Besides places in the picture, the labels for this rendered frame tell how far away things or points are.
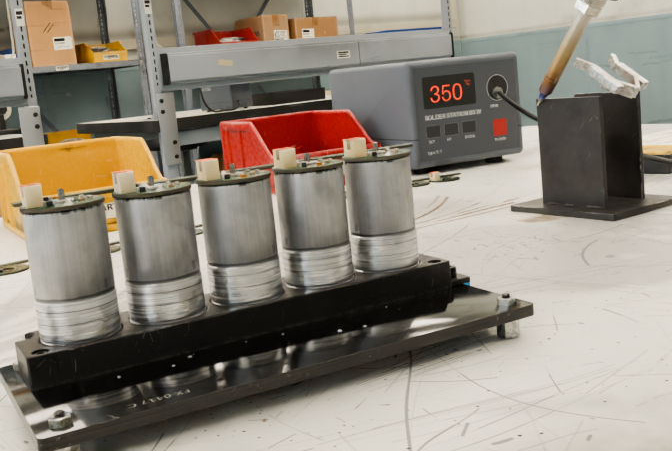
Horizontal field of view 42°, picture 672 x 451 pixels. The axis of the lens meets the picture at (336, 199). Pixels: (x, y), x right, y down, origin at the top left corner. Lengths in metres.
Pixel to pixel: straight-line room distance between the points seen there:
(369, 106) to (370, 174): 0.48
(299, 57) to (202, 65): 0.39
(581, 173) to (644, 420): 0.29
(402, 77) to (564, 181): 0.25
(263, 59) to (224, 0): 2.45
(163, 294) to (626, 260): 0.21
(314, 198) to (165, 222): 0.05
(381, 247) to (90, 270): 0.10
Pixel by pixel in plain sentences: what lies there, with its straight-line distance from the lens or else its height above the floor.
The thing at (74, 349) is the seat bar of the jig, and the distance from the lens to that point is 0.27.
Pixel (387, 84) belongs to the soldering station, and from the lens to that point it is 0.75.
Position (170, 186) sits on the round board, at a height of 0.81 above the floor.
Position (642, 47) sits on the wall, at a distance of 5.72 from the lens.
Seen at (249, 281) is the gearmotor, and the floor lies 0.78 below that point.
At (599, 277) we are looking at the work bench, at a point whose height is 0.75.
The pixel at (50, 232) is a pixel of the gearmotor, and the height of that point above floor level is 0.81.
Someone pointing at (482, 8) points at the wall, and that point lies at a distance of 6.54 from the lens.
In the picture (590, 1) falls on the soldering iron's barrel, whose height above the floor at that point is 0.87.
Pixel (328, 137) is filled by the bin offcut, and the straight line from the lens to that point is 0.81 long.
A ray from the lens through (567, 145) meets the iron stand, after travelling 0.51.
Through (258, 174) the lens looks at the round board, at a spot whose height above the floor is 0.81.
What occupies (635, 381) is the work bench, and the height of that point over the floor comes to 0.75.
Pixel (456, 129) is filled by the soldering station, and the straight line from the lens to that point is 0.75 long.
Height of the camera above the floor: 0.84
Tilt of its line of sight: 8 degrees down
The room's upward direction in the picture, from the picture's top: 6 degrees counter-clockwise
